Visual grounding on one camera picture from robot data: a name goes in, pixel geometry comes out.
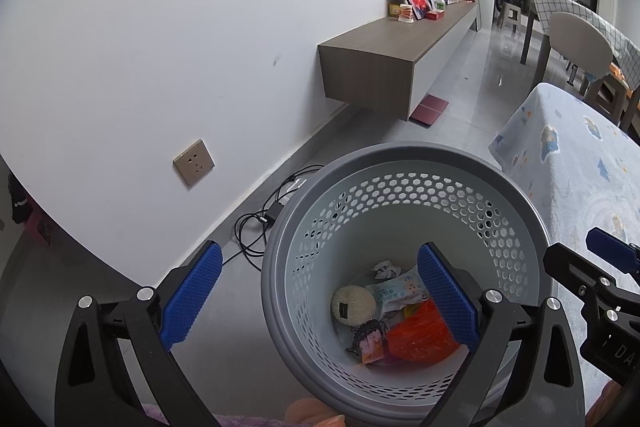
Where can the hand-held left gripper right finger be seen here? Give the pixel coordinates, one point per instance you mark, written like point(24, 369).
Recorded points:
point(447, 297)

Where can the checkered tablecloth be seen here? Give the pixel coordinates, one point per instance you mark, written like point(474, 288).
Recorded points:
point(590, 14)

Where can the floating wall cabinet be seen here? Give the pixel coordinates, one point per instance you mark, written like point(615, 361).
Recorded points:
point(380, 42)

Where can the wall socket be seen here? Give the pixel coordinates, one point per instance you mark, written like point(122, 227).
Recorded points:
point(194, 163)

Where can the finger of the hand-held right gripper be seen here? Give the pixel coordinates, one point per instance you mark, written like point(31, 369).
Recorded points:
point(570, 267)
point(612, 249)

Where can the small yellow box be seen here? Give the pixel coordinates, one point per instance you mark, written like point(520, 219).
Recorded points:
point(395, 9)

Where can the grey dining chair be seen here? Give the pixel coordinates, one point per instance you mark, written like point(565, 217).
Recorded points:
point(580, 42)

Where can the beige plush ball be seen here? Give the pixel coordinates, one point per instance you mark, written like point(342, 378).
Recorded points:
point(352, 304)

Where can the red plastic bag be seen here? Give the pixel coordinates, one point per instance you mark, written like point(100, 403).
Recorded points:
point(420, 337)

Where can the white wet wipes pack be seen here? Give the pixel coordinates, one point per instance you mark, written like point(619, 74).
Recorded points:
point(395, 292)

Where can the grey perforated plastic basket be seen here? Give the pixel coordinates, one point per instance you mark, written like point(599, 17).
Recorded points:
point(400, 207)

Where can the white stool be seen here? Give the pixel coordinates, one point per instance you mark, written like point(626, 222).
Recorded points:
point(511, 14)

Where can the maroon bathroom scale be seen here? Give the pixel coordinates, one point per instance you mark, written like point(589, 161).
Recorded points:
point(429, 109)

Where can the light blue printed blanket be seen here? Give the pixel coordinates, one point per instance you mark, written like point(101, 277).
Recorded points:
point(575, 167)

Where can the white paper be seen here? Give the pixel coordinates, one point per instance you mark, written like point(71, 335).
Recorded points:
point(385, 269)

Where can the pink snack packet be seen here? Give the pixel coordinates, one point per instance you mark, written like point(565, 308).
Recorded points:
point(374, 346)

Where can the grey wooden stool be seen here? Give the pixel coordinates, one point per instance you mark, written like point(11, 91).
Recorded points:
point(607, 89)

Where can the paper cup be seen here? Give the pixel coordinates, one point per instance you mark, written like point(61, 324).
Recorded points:
point(406, 13)

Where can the flat red box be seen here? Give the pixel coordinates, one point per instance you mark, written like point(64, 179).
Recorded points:
point(435, 15)

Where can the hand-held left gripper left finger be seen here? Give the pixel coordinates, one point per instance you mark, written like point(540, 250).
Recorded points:
point(192, 297)

